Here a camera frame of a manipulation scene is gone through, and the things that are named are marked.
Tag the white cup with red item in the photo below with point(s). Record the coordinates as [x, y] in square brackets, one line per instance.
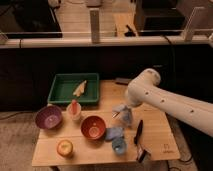
[74, 110]

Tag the red bowl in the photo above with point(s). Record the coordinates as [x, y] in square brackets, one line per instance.
[93, 127]

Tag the white angled bracket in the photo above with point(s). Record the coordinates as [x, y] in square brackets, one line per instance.
[192, 23]

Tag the yellow apple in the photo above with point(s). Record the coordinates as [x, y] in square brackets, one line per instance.
[65, 148]

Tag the green plastic tray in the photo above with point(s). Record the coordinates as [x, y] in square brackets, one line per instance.
[64, 86]

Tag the dark grey sponge block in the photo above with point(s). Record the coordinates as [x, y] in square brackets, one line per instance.
[123, 81]

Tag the blue cup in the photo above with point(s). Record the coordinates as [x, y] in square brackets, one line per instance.
[119, 146]

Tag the purple bowl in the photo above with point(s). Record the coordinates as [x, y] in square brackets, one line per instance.
[48, 117]

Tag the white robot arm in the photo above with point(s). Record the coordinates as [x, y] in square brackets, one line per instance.
[144, 89]

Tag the blue cloth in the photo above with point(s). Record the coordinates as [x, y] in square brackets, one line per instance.
[114, 132]

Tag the black object on shelf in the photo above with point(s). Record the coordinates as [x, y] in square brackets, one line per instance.
[129, 32]

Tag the grey-blue towel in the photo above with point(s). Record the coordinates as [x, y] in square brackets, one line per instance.
[124, 113]

